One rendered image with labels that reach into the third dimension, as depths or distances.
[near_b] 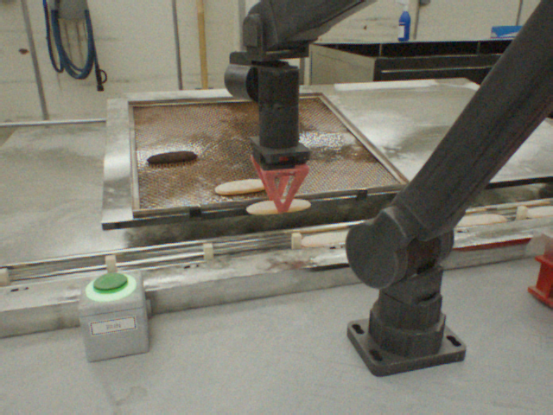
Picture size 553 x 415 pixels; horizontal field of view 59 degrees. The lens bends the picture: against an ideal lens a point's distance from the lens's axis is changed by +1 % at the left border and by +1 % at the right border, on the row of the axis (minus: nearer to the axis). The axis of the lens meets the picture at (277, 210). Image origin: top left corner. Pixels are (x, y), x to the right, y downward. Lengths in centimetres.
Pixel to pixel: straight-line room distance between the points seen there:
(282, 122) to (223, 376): 33
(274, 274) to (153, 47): 379
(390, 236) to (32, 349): 44
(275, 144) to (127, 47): 374
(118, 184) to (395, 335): 56
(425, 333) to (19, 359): 47
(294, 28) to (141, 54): 379
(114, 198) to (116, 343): 33
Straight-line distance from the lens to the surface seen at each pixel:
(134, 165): 97
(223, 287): 68
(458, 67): 286
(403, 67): 267
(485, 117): 46
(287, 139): 68
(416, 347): 59
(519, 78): 45
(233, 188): 87
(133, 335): 61
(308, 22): 61
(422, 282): 56
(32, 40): 443
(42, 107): 450
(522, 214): 97
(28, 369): 65
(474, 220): 91
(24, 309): 69
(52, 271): 78
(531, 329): 72
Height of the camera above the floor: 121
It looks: 23 degrees down
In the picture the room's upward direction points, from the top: straight up
